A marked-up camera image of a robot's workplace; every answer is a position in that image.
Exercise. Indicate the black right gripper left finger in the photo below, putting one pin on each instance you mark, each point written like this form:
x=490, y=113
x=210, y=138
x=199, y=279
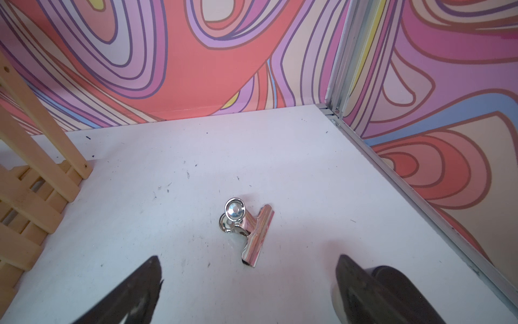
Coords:
x=134, y=300

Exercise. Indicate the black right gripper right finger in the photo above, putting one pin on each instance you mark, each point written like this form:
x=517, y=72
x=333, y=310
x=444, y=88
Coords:
x=380, y=294

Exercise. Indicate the silver metal bulldog clip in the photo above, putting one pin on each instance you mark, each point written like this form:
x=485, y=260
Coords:
x=237, y=219

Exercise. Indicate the wooden two-tier shelf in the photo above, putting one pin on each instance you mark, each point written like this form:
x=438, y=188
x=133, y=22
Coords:
x=34, y=195

